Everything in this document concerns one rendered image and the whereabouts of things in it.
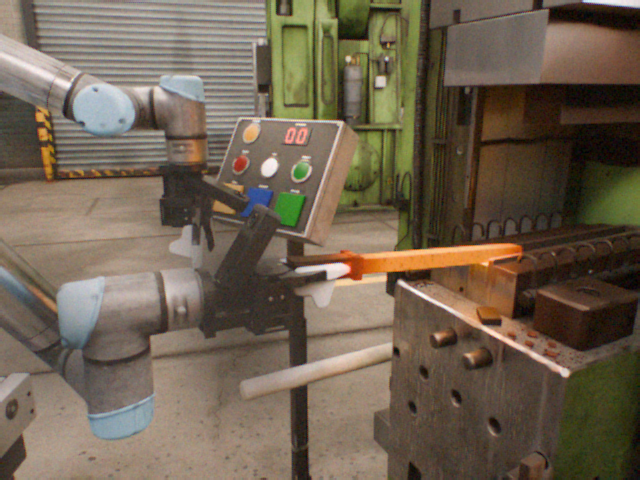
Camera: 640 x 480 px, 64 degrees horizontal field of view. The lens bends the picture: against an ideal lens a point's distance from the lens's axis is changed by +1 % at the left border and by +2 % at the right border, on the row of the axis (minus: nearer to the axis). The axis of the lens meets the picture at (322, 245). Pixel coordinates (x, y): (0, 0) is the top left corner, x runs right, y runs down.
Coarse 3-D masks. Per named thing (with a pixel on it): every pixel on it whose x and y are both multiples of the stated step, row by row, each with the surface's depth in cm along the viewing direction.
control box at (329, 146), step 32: (288, 128) 122; (320, 128) 117; (224, 160) 132; (256, 160) 125; (288, 160) 119; (320, 160) 114; (288, 192) 116; (320, 192) 112; (224, 224) 133; (320, 224) 114
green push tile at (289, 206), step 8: (280, 192) 117; (280, 200) 116; (288, 200) 115; (296, 200) 113; (304, 200) 113; (280, 208) 115; (288, 208) 114; (296, 208) 113; (280, 216) 115; (288, 216) 113; (296, 216) 112; (280, 224) 114; (288, 224) 113; (296, 224) 112
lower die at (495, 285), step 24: (480, 240) 100; (504, 240) 97; (528, 240) 97; (480, 264) 85; (504, 264) 82; (528, 264) 82; (552, 264) 82; (600, 264) 87; (456, 288) 91; (480, 288) 85; (504, 288) 81; (528, 288) 80; (624, 288) 92; (504, 312) 81; (528, 312) 82
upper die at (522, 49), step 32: (448, 32) 84; (480, 32) 78; (512, 32) 73; (544, 32) 68; (576, 32) 71; (608, 32) 74; (448, 64) 85; (480, 64) 79; (512, 64) 74; (544, 64) 70; (576, 64) 72; (608, 64) 75
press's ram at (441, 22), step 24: (432, 0) 87; (456, 0) 82; (480, 0) 78; (504, 0) 74; (528, 0) 70; (552, 0) 67; (576, 0) 64; (600, 0) 64; (624, 0) 66; (432, 24) 88; (456, 24) 84
